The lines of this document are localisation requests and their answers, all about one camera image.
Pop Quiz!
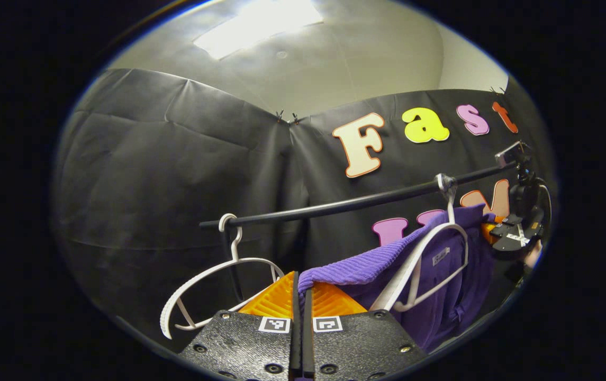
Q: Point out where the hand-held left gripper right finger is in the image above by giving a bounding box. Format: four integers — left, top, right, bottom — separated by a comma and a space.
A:
303, 280, 428, 381

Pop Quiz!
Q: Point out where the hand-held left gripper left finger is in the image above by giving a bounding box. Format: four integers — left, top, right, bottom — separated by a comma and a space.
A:
178, 271, 302, 381

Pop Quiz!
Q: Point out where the purple ribbed garment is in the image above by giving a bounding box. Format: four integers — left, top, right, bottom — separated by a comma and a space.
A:
297, 204, 496, 352

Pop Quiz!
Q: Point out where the plain white hanger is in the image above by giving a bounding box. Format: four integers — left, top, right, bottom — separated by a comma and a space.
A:
160, 213, 286, 339

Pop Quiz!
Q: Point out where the white hanger with taped hook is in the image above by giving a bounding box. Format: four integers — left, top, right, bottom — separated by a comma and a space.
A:
369, 174, 470, 313

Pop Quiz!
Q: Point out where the black clothes rack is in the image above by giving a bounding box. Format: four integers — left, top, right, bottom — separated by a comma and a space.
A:
200, 161, 518, 302

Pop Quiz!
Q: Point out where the black backdrop cloth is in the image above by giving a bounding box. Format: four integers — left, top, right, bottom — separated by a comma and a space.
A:
53, 68, 555, 352

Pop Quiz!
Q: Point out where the ceiling light panel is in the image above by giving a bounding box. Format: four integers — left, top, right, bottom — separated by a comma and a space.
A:
193, 0, 324, 60

